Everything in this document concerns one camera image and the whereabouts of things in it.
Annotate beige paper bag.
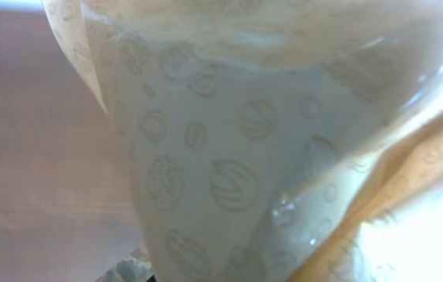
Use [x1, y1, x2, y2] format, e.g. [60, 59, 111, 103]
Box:
[44, 0, 443, 281]

